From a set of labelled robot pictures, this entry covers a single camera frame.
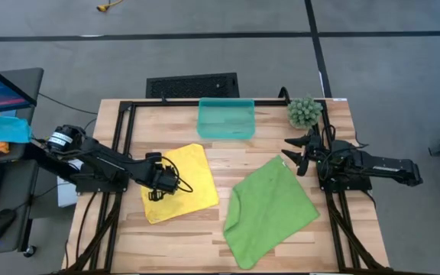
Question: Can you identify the black perforated metal panel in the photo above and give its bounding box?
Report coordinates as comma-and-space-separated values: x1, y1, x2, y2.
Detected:
145, 72, 240, 99

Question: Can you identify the yellow cord with plug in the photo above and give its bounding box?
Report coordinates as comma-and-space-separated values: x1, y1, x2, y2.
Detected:
96, 0, 124, 12

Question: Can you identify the potted artificial succulent plant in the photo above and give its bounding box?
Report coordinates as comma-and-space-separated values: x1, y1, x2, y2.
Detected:
286, 94, 324, 130

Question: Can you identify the yellow microfiber towel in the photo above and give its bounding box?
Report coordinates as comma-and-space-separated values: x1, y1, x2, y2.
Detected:
140, 143, 220, 225

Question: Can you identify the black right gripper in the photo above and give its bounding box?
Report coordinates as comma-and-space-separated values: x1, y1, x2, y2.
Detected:
280, 131, 326, 177

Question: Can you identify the white box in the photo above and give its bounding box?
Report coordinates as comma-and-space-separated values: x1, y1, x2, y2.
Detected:
57, 158, 84, 208

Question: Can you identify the green microfiber towel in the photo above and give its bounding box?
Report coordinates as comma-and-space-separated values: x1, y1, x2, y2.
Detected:
222, 154, 321, 270

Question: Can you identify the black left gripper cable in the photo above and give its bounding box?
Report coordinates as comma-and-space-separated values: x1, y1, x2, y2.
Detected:
161, 154, 194, 194

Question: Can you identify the thin black floor cable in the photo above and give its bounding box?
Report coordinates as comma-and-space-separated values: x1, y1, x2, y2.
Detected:
38, 92, 99, 115

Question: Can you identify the black metal table frame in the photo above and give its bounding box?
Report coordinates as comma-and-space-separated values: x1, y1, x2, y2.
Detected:
61, 99, 393, 274

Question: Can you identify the blue cloth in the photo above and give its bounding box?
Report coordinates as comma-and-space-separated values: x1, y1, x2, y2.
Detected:
0, 114, 33, 145

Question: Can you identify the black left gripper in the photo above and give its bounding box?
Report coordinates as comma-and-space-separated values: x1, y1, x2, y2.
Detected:
145, 151, 180, 202

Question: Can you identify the grey desk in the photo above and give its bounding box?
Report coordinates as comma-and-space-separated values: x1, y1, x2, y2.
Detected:
0, 67, 44, 256

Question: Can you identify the teal translucent plastic basket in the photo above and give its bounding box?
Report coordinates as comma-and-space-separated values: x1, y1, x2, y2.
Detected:
196, 97, 257, 141

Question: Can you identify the black arched cable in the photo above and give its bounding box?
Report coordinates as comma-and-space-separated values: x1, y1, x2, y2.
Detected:
278, 86, 292, 105

